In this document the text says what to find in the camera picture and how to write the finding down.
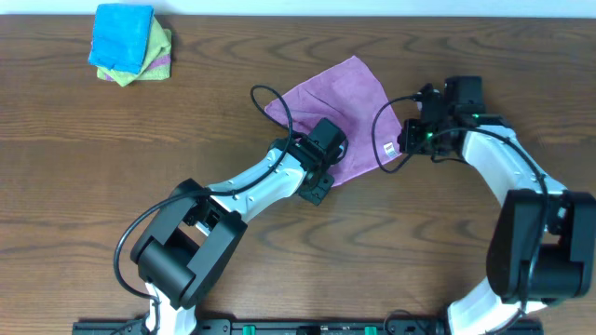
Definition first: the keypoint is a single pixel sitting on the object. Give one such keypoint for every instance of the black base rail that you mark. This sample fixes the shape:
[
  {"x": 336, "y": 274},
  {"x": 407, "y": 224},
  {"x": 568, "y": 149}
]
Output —
[{"x": 396, "y": 326}]

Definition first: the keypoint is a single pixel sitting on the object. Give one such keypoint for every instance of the purple folded cloth in stack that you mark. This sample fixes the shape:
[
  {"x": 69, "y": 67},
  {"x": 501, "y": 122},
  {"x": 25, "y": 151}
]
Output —
[{"x": 158, "y": 69}]

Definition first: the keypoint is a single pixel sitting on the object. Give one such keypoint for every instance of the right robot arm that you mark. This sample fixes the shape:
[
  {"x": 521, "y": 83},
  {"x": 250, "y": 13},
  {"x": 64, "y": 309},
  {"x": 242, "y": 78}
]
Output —
[{"x": 542, "y": 250}]

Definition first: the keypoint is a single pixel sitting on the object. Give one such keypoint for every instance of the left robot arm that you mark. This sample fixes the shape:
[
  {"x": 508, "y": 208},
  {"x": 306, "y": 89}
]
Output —
[{"x": 184, "y": 249}]

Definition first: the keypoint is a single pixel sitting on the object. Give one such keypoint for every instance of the purple microfiber cloth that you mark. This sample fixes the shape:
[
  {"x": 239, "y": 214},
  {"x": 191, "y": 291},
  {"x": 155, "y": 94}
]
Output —
[{"x": 349, "y": 95}]

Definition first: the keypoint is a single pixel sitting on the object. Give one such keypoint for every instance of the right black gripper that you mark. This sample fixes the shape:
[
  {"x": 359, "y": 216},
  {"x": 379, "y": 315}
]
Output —
[{"x": 411, "y": 140}]

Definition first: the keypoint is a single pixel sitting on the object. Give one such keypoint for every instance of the green folded cloth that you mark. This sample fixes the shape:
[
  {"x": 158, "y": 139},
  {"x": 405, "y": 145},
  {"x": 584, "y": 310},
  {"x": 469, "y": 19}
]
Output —
[{"x": 159, "y": 44}]

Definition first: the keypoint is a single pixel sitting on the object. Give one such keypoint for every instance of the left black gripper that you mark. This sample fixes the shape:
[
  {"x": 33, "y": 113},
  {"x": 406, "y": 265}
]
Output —
[{"x": 318, "y": 187}]

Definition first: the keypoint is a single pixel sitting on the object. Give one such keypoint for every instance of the blue folded cloth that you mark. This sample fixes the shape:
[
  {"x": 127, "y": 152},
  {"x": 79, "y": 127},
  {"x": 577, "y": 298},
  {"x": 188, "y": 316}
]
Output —
[{"x": 120, "y": 36}]

